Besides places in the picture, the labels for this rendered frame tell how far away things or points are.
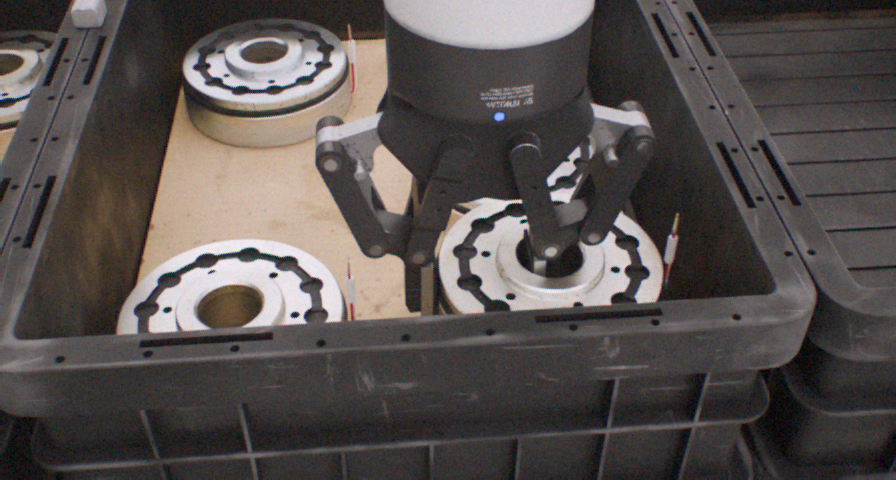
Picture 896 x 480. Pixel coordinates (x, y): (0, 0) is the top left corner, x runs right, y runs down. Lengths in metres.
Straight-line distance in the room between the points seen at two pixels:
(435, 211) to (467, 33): 0.09
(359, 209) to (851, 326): 0.19
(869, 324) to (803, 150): 0.26
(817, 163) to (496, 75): 0.32
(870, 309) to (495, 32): 0.17
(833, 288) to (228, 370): 0.22
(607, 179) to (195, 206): 0.26
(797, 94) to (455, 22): 0.39
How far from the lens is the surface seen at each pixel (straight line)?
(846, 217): 0.58
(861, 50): 0.74
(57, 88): 0.49
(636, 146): 0.39
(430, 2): 0.32
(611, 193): 0.40
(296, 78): 0.60
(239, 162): 0.59
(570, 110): 0.37
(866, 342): 0.38
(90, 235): 0.46
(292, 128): 0.59
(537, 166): 0.38
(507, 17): 0.32
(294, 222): 0.54
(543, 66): 0.33
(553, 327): 0.34
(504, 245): 0.44
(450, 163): 0.37
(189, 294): 0.45
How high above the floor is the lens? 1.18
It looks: 41 degrees down
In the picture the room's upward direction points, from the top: straight up
